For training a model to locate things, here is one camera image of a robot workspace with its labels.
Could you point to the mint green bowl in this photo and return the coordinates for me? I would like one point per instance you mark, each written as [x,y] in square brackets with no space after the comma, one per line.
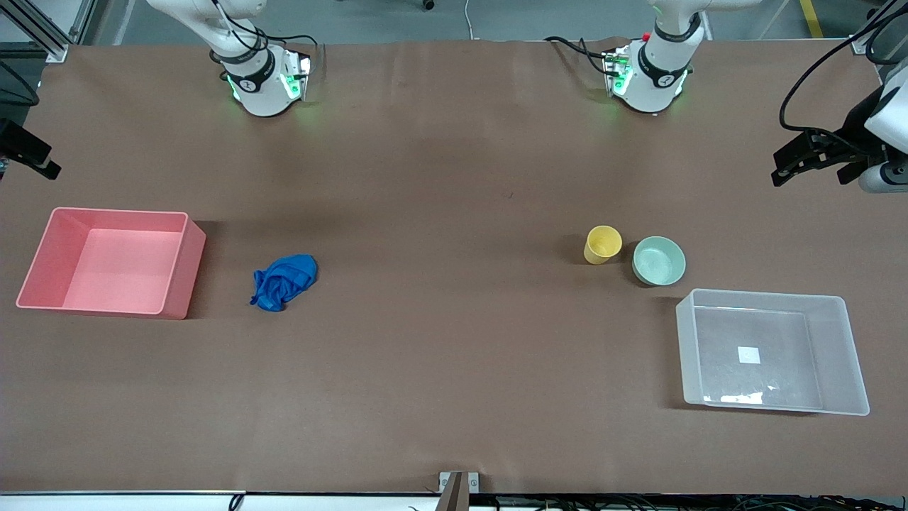
[658,261]

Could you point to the yellow plastic cup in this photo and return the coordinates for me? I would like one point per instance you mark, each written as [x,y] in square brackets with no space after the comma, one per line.
[603,243]

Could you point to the blue cloth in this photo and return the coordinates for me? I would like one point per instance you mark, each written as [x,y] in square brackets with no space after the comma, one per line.
[284,280]

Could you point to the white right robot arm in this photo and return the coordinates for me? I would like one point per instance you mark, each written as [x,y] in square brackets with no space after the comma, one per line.
[262,92]

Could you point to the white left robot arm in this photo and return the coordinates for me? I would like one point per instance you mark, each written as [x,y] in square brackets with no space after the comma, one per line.
[652,78]

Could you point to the pink plastic box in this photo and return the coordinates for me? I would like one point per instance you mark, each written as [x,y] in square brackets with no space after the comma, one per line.
[113,270]

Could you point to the clear plastic box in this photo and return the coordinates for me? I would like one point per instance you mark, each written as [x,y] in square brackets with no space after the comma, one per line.
[837,355]

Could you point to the white square sticker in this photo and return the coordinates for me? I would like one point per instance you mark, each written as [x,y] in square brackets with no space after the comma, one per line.
[748,355]

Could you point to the brown paper table cover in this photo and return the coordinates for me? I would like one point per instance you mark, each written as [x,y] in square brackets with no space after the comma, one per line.
[454,177]

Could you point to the metal table edge bracket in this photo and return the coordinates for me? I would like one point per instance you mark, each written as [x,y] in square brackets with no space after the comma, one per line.
[447,482]

